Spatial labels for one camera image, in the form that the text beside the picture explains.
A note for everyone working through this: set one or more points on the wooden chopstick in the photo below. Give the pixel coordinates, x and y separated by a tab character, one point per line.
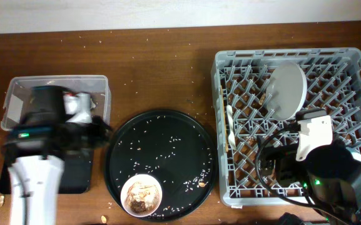
224	119

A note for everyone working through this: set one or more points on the peanut on table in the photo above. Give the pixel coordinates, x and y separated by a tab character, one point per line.
103	219

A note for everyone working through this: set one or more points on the grey round plate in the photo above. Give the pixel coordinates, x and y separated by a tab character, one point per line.
286	90

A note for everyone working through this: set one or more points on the clear plastic bin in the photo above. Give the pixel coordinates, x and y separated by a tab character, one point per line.
20	88

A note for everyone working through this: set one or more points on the white tissue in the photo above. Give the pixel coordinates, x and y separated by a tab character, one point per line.
92	104

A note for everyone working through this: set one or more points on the red snack wrapper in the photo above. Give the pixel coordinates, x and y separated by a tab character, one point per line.
69	93

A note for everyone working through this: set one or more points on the black rectangular bin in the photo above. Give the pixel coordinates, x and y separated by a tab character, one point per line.
76	178

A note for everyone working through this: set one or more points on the white bowl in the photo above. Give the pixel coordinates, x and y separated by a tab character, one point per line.
141	195

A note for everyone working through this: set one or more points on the light blue cup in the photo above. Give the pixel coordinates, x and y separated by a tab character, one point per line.
355	154

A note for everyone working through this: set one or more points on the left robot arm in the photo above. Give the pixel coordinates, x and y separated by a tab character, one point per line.
58	123

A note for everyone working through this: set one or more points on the white plastic fork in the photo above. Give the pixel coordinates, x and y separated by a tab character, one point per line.
231	136

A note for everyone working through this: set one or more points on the grey plastic dishwasher rack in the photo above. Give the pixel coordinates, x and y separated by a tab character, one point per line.
333	84

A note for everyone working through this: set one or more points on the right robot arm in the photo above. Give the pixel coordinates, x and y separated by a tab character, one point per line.
307	152

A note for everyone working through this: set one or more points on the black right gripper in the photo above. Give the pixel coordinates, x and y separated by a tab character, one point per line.
284	154

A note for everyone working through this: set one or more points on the peanut shell left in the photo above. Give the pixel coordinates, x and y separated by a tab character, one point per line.
2	197

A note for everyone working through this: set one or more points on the round black tray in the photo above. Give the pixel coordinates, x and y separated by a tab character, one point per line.
172	147

